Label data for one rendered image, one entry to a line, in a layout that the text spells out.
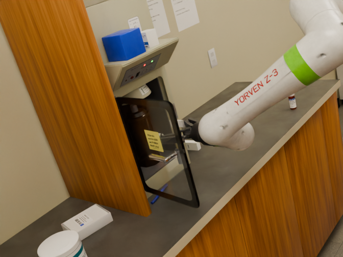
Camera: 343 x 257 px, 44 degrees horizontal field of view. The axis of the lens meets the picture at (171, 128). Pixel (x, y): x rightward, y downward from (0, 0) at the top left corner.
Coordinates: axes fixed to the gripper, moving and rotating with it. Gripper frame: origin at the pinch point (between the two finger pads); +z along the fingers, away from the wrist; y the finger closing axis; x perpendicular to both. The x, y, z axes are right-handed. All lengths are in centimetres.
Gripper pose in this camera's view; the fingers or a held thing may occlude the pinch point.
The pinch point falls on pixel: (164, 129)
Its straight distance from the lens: 167.2
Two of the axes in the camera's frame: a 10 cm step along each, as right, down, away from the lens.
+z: -7.3, -0.5, 6.8
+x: 2.6, 9.0, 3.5
